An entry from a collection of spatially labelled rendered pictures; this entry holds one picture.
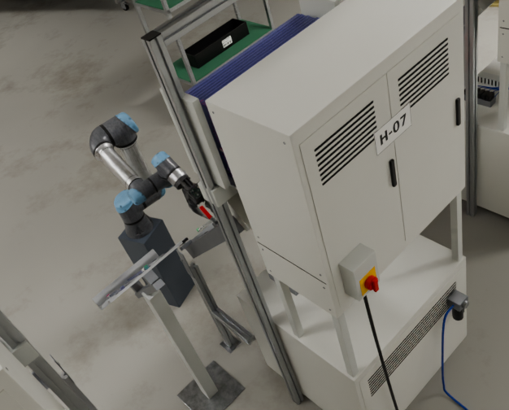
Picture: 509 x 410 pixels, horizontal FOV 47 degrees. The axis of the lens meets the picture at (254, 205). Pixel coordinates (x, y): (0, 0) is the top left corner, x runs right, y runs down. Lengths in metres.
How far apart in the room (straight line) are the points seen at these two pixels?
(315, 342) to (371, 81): 1.12
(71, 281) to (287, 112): 2.73
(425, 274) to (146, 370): 1.58
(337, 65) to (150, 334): 2.20
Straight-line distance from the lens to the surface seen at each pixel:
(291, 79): 1.53
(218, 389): 3.01
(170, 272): 3.24
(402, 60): 1.60
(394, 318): 2.29
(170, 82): 1.60
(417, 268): 2.43
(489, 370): 2.90
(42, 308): 3.88
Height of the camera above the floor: 2.50
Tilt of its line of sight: 41 degrees down
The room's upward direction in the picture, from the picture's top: 19 degrees counter-clockwise
